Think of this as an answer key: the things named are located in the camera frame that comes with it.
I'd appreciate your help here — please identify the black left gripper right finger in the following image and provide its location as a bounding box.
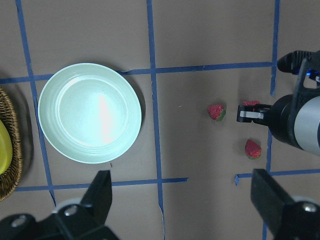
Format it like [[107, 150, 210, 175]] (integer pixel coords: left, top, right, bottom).
[[250, 168, 295, 234]]

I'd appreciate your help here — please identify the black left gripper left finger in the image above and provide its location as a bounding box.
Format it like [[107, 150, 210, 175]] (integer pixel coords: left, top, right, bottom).
[[80, 170, 113, 224]]

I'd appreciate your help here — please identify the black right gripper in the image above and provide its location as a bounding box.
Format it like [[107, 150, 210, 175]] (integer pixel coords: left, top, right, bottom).
[[236, 94, 295, 147]]

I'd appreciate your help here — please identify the red strawberry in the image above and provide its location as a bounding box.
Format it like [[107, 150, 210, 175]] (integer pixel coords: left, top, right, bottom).
[[242, 100, 260, 106], [207, 104, 226, 122], [244, 139, 262, 160]]

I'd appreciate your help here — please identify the light green round plate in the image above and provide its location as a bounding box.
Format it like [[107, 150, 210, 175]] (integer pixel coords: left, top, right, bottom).
[[38, 63, 142, 164]]

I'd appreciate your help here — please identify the brown wicker basket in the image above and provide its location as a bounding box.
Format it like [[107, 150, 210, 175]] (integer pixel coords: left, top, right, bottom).
[[0, 88, 24, 201]]

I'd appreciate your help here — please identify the yellow banana bunch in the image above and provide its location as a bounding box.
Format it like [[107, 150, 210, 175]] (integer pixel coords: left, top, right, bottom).
[[0, 121, 13, 174]]

